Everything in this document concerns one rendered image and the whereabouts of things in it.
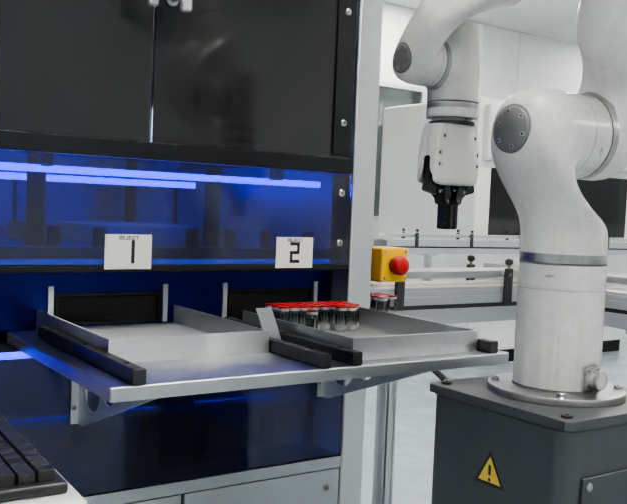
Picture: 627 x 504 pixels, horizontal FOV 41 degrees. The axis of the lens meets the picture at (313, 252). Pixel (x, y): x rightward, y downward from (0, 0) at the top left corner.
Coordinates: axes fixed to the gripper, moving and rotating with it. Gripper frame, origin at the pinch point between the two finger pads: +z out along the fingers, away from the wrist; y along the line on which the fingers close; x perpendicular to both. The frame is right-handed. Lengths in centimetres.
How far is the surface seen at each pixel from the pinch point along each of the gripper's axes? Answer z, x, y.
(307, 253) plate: 8.3, -34.7, 4.0
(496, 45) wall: -168, -494, -521
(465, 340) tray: 20.3, 2.4, -3.2
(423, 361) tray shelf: 22.5, 5.1, 8.4
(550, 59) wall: -164, -494, -600
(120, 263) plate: 10, -35, 42
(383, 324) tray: 21.1, -22.2, -5.7
